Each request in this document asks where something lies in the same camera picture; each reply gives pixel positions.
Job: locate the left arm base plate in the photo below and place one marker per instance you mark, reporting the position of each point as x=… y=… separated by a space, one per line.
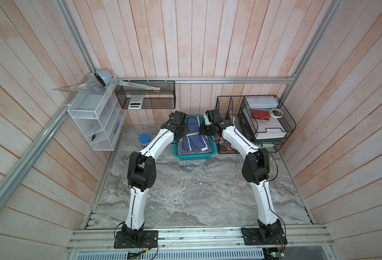
x=136 y=240

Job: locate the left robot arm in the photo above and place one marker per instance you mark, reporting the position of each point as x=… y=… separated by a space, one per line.
x=142 y=173

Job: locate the white paper tray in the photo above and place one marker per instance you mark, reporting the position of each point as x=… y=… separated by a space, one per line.
x=262 y=129

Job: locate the black wire wall basket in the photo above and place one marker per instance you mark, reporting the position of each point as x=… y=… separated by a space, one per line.
x=165 y=98

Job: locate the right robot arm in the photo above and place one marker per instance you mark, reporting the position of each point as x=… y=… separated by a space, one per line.
x=255 y=170

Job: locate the clear triangle ruler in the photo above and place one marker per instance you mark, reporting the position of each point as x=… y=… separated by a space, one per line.
x=86 y=88

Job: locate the black wire desk organizer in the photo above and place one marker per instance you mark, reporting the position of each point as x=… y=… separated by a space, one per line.
x=230 y=108

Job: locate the clear long ruler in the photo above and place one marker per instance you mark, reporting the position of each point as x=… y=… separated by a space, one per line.
x=130 y=84

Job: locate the white mesh wall shelf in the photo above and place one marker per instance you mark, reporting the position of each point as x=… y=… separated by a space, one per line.
x=98 y=117

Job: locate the red wallet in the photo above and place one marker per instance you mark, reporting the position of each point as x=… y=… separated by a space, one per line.
x=261 y=115

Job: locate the navy blue striped pillowcase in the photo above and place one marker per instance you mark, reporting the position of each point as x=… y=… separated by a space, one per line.
x=194 y=142

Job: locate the white tape roll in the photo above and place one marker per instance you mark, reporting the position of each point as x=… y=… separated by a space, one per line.
x=276 y=113

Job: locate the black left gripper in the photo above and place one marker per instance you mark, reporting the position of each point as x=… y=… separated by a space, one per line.
x=186 y=130

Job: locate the teal plastic basket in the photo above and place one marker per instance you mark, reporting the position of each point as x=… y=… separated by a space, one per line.
x=180 y=153

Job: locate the grey round desk fan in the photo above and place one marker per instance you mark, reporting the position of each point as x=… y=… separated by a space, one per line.
x=103 y=77

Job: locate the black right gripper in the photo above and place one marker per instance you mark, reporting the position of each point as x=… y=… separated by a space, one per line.
x=202 y=128

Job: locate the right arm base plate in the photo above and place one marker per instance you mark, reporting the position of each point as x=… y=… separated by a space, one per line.
x=261 y=236

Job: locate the clear pencil jar blue lid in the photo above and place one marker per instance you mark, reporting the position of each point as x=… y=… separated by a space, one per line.
x=145 y=139

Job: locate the white calculator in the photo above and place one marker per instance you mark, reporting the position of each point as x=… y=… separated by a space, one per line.
x=136 y=101

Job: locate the white flat box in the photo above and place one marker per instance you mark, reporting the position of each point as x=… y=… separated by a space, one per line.
x=262 y=102

